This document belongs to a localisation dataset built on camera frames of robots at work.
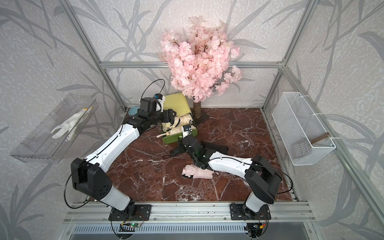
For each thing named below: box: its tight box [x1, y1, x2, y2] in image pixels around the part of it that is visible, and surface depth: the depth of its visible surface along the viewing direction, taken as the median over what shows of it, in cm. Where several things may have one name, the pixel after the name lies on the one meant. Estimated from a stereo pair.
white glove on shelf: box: [51, 107, 93, 142], surface depth 68 cm
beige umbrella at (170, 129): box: [156, 122, 184, 138], surface depth 83 cm
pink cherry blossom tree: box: [159, 16, 243, 119], surface depth 75 cm
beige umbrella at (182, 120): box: [171, 114, 193, 129], surface depth 85 cm
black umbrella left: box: [170, 142, 187, 157], surface depth 75 cm
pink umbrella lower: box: [181, 164, 215, 179], surface depth 84 cm
